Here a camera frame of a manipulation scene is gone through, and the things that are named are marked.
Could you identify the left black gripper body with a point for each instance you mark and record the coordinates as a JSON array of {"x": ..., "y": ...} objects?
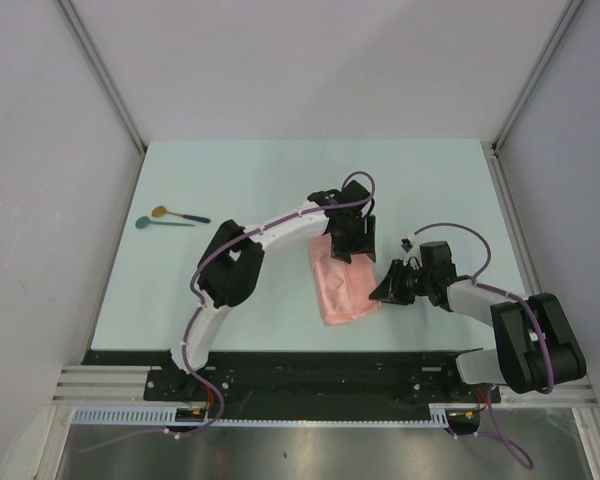
[{"x": 351, "y": 240}]

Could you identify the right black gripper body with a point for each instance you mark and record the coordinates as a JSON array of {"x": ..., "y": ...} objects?
[{"x": 423, "y": 277}]

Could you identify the pink satin napkin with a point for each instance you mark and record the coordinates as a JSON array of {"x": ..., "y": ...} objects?
[{"x": 343, "y": 289}]

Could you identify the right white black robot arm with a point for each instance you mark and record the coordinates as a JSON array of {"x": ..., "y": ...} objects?
[{"x": 535, "y": 347}]

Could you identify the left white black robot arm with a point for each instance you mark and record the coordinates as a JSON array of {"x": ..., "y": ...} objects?
[{"x": 228, "y": 271}]

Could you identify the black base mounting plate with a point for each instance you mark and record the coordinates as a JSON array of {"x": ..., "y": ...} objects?
[{"x": 367, "y": 385}]

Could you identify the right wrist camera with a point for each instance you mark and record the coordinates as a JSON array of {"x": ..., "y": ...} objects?
[{"x": 412, "y": 251}]

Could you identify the right aluminium table rail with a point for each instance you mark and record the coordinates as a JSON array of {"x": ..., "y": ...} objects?
[{"x": 513, "y": 222}]

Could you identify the gold spoon teal handle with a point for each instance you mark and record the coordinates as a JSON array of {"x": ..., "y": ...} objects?
[{"x": 161, "y": 211}]

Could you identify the white slotted cable duct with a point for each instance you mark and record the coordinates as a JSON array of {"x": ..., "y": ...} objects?
[{"x": 188, "y": 419}]

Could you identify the right aluminium frame post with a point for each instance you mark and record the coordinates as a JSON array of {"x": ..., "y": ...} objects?
[{"x": 566, "y": 21}]

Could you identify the aluminium frame post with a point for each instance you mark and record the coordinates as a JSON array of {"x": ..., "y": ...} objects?
[
  {"x": 566, "y": 21},
  {"x": 88, "y": 48}
]

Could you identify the front aluminium cross rail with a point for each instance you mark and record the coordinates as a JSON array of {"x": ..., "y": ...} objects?
[{"x": 125, "y": 385}]

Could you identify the left aluminium frame post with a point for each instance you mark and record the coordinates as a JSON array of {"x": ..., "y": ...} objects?
[{"x": 88, "y": 48}]

